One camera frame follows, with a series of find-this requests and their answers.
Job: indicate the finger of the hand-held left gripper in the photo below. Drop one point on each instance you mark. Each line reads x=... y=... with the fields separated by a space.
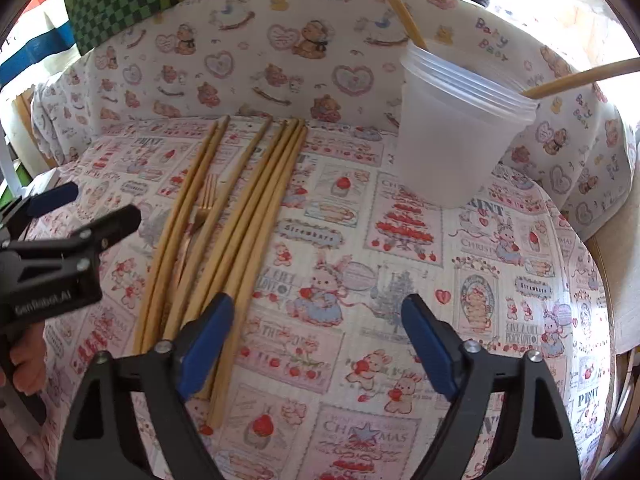
x=52 y=199
x=112 y=222

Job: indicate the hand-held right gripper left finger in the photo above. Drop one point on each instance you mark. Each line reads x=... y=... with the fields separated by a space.
x=207 y=347

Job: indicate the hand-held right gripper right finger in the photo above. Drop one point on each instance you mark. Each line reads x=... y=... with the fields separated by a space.
x=430 y=347

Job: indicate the row of wooden chopsticks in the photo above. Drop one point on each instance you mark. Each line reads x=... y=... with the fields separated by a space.
x=260 y=200

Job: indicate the translucent plastic cup stack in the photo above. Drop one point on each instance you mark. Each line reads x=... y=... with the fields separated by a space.
x=450 y=135

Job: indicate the person's left hand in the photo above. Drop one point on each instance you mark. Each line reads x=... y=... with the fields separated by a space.
x=29 y=360

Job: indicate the wooden fork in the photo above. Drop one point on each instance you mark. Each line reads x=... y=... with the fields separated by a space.
x=202 y=215

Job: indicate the strawberry bear printed tablecloth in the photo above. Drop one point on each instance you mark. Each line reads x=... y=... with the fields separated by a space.
x=375 y=270

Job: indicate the striped curtain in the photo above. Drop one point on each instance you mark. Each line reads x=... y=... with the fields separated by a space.
x=30 y=45

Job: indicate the green checkered box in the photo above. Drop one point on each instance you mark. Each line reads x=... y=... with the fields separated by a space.
x=125 y=0

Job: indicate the heart bear printed cloth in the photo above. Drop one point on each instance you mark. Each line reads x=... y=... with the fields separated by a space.
x=300 y=20

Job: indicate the long wooden chopstick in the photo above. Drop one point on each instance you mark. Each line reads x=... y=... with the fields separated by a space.
x=395 y=0
x=575 y=80

